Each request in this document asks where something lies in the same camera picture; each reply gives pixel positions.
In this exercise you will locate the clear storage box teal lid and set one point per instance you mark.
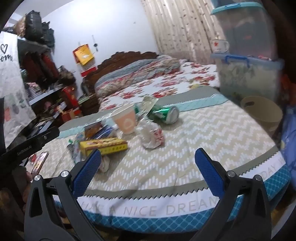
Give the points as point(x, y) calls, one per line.
point(245, 30)

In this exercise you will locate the small hanging wall tool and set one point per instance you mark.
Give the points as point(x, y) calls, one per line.
point(95, 44)

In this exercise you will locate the carved wooden headboard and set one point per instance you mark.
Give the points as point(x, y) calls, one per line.
point(111, 61)

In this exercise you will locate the floral bedsheet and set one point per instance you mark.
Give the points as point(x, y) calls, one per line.
point(185, 78)

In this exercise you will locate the black bag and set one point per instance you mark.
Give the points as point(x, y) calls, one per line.
point(33, 25)

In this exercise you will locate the blue cloth bundle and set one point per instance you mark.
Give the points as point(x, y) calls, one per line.
point(288, 139)

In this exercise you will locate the small yellow item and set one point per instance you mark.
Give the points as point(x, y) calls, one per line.
point(197, 86)

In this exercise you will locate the hanging dark red clothes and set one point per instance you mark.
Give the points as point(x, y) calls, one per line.
point(44, 64)

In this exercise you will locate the beige plastic bin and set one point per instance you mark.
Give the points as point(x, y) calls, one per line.
point(266, 120)

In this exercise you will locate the floral quilt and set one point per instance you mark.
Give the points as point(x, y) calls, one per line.
point(138, 71)

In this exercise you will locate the brown handbag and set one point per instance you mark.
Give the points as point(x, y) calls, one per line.
point(67, 76)

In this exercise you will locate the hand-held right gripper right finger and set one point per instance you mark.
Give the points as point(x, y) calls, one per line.
point(208, 171)

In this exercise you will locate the white printed cloth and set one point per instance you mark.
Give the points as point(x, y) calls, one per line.
point(11, 92)

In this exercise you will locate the dark shelf rack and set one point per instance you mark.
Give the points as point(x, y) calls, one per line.
point(41, 97)

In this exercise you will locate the leaf print curtain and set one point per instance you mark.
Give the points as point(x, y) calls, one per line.
point(175, 27)

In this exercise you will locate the green drink can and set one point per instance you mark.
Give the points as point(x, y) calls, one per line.
point(161, 114)

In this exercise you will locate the white enamel mug red star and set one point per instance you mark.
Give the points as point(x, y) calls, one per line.
point(218, 46)

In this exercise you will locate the red box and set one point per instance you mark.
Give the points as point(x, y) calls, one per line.
point(69, 99)

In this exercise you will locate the yellow cardboard box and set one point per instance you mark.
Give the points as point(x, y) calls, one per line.
point(104, 146)

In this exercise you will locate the white red wrapper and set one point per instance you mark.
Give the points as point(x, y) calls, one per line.
point(150, 134)

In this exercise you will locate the smartphone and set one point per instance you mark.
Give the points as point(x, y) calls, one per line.
point(39, 162)

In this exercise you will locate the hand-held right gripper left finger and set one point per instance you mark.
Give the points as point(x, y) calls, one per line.
point(86, 171)

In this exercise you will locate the white tissue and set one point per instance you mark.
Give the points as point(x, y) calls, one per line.
point(105, 163)

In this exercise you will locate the peach paper cup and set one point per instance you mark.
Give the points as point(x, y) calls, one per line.
point(124, 120)

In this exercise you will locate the dark green bag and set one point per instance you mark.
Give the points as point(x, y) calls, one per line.
point(48, 34)

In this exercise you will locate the red wall calendar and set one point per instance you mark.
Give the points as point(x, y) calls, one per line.
point(89, 69)

